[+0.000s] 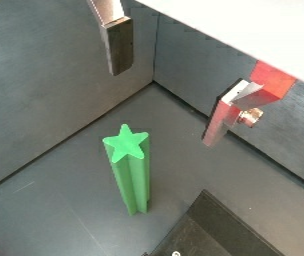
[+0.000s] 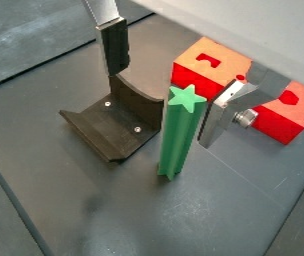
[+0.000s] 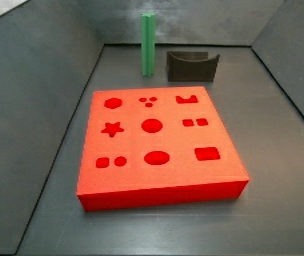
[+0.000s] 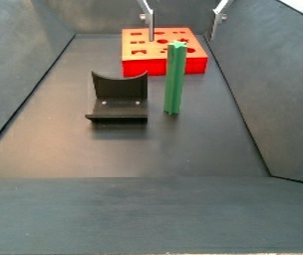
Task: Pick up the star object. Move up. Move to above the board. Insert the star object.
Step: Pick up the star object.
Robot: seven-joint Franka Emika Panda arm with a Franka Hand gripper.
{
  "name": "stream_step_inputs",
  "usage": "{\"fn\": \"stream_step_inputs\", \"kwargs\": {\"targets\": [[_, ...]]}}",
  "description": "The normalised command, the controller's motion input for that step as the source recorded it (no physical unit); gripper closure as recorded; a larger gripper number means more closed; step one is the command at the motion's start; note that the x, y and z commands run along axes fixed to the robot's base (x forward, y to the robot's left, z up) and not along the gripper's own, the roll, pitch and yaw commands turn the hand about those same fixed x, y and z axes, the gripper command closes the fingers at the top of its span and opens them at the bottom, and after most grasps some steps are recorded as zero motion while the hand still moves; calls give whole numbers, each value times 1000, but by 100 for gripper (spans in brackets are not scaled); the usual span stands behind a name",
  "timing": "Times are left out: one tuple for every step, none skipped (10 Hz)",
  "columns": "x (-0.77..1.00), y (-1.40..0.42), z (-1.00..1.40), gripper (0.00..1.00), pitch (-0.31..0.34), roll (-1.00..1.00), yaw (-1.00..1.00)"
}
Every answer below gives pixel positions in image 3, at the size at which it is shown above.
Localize red shape-sorting board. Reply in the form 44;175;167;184
76;86;250;211

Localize black curved holder bracket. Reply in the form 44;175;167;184
167;51;220;82

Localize green star-shaped peg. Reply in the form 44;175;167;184
140;13;156;76

